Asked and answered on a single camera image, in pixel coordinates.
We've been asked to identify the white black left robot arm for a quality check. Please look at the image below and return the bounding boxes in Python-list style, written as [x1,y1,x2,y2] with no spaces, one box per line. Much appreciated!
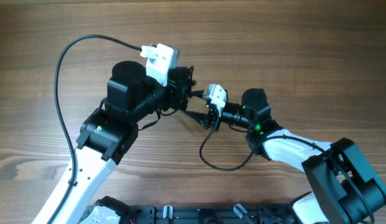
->
[34,61,195,223]

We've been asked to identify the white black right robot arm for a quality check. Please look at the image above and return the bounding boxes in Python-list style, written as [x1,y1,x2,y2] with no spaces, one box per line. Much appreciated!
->
[187,85,386,223]

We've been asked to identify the black left camera cable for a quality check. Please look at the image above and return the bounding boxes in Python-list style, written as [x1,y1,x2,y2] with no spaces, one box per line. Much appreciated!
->
[45,34,143,224]

